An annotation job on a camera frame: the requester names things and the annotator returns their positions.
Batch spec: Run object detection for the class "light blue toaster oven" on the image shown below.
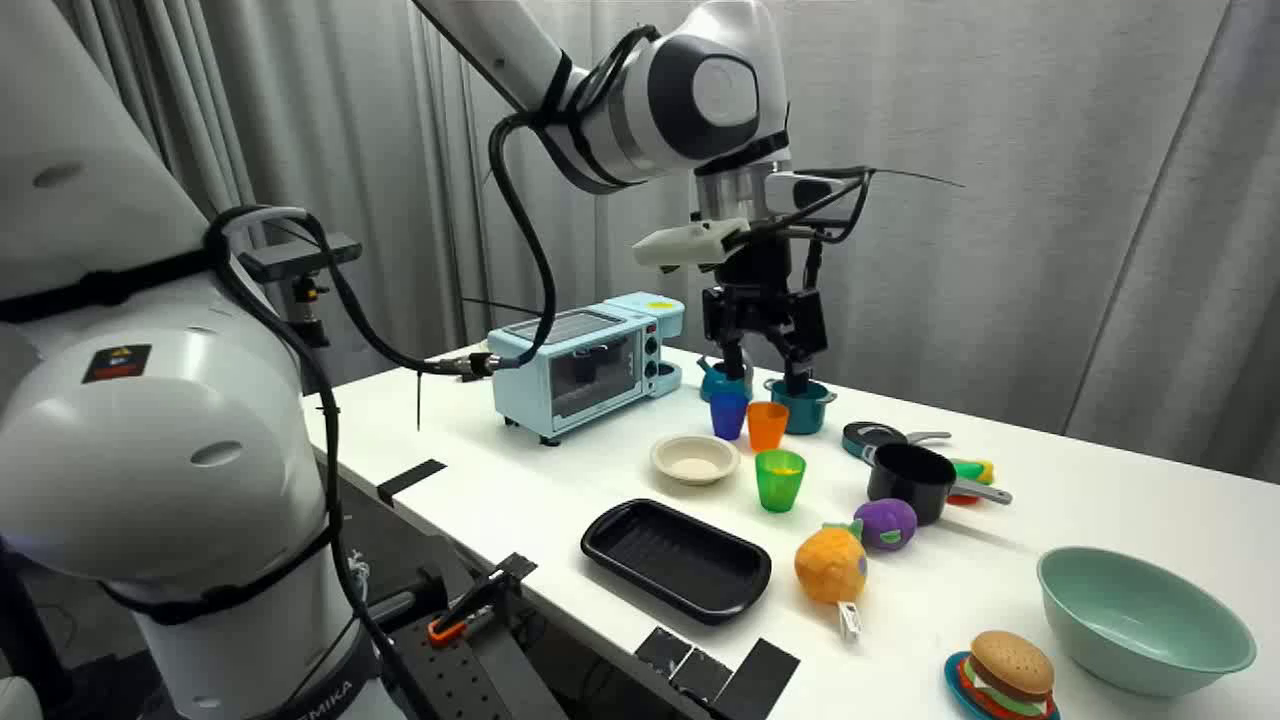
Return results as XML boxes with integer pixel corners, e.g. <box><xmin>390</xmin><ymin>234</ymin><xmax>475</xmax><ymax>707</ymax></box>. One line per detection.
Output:
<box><xmin>486</xmin><ymin>287</ymin><xmax>690</xmax><ymax>450</ymax></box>

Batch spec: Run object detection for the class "orange handled black clamp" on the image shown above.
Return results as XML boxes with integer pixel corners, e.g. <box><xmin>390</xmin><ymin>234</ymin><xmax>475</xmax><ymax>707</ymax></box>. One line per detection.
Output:
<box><xmin>421</xmin><ymin>547</ymin><xmax>539</xmax><ymax>656</ymax></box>

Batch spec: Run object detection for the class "black rectangular tray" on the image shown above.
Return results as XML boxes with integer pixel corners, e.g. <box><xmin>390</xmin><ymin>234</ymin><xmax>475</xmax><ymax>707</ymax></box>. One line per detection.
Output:
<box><xmin>575</xmin><ymin>495</ymin><xmax>775</xmax><ymax>629</ymax></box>

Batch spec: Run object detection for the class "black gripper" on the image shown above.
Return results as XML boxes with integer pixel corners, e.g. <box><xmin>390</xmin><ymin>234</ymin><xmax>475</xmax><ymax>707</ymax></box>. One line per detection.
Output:
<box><xmin>700</xmin><ymin>238</ymin><xmax>832</xmax><ymax>400</ymax></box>

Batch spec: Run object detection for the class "black tape patch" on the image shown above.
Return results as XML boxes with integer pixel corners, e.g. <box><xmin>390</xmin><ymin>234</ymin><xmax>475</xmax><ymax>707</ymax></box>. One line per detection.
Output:
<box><xmin>713</xmin><ymin>638</ymin><xmax>806</xmax><ymax>720</ymax></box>
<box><xmin>667</xmin><ymin>648</ymin><xmax>738</xmax><ymax>707</ymax></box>
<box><xmin>631</xmin><ymin>624</ymin><xmax>698</xmax><ymax>676</ymax></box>
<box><xmin>378</xmin><ymin>456</ymin><xmax>453</xmax><ymax>509</ymax></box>

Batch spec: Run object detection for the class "grey perforated mounting plate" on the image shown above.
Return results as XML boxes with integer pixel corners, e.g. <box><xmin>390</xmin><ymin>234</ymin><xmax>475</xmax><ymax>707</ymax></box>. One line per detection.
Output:
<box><xmin>378</xmin><ymin>624</ymin><xmax>571</xmax><ymax>720</ymax></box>

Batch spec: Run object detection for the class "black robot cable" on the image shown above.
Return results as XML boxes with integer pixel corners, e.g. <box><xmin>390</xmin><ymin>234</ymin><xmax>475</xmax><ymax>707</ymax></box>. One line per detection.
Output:
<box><xmin>202</xmin><ymin>20</ymin><xmax>878</xmax><ymax>720</ymax></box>

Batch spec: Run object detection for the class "white plate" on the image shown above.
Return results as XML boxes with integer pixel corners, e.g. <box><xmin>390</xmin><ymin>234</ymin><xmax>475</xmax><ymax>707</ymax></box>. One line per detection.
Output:
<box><xmin>647</xmin><ymin>432</ymin><xmax>741</xmax><ymax>488</ymax></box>

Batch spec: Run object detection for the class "teal toy pot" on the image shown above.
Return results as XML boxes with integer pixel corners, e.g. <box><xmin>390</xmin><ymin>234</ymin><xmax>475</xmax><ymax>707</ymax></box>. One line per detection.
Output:
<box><xmin>767</xmin><ymin>376</ymin><xmax>841</xmax><ymax>442</ymax></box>

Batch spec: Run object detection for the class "green yellow toy vegetable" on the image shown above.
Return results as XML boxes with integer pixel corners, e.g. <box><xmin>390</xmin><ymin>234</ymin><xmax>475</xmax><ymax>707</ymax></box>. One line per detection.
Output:
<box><xmin>950</xmin><ymin>456</ymin><xmax>1002</xmax><ymax>491</ymax></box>

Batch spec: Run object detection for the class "small blue plate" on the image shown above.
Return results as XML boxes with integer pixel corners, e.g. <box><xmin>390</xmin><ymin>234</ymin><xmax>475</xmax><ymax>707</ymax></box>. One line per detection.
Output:
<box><xmin>941</xmin><ymin>648</ymin><xmax>1065</xmax><ymax>720</ymax></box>

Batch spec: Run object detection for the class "black camera on stand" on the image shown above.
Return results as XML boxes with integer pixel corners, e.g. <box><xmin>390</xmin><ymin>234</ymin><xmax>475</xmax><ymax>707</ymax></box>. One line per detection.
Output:
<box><xmin>236</xmin><ymin>234</ymin><xmax>370</xmax><ymax>351</ymax></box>

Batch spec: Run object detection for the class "toy burger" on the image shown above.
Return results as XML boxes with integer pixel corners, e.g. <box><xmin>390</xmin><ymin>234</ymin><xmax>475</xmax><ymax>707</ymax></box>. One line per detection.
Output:
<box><xmin>958</xmin><ymin>629</ymin><xmax>1062</xmax><ymax>720</ymax></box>

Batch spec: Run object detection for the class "grey curtain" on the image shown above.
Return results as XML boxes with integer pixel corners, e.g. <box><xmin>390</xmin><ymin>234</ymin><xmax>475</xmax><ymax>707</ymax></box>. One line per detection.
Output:
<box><xmin>0</xmin><ymin>0</ymin><xmax>1280</xmax><ymax>488</ymax></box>

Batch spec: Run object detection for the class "light green plastic cup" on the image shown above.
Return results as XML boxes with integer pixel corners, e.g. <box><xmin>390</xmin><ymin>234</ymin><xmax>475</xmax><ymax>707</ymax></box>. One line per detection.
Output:
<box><xmin>753</xmin><ymin>450</ymin><xmax>814</xmax><ymax>517</ymax></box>

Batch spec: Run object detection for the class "teal cup with grey handle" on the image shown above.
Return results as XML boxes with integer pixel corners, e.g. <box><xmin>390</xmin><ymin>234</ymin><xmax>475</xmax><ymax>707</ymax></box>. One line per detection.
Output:
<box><xmin>698</xmin><ymin>355</ymin><xmax>761</xmax><ymax>408</ymax></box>

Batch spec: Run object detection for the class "blue plastic cup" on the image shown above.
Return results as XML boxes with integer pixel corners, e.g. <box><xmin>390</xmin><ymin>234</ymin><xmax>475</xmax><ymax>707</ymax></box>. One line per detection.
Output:
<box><xmin>706</xmin><ymin>388</ymin><xmax>753</xmax><ymax>443</ymax></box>

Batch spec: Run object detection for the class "black saucepan grey handle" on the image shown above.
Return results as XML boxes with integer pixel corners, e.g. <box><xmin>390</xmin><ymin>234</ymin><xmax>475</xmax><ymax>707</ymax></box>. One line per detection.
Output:
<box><xmin>866</xmin><ymin>442</ymin><xmax>1018</xmax><ymax>528</ymax></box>

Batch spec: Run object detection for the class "orange plastic cup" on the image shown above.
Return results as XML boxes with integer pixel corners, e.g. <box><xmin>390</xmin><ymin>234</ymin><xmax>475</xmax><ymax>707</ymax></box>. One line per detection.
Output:
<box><xmin>744</xmin><ymin>397</ymin><xmax>794</xmax><ymax>456</ymax></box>

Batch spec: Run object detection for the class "orange plush fruit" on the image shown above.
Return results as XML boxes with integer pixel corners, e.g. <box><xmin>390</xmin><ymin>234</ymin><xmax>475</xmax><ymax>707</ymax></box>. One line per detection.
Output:
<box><xmin>794</xmin><ymin>521</ymin><xmax>873</xmax><ymax>648</ymax></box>

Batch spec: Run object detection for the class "small black frying pan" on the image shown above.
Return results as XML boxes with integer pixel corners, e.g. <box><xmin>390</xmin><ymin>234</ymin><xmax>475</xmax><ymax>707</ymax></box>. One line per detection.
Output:
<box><xmin>841</xmin><ymin>417</ymin><xmax>959</xmax><ymax>469</ymax></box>

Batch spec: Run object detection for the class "teal bowl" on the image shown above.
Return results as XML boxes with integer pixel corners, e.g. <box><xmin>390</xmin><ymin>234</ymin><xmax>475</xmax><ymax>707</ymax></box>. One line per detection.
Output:
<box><xmin>1036</xmin><ymin>543</ymin><xmax>1261</xmax><ymax>705</ymax></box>

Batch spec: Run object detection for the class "purple plush eggplant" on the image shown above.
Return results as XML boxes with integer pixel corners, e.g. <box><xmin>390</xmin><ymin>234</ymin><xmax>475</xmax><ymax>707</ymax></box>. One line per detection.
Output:
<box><xmin>825</xmin><ymin>495</ymin><xmax>923</xmax><ymax>557</ymax></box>

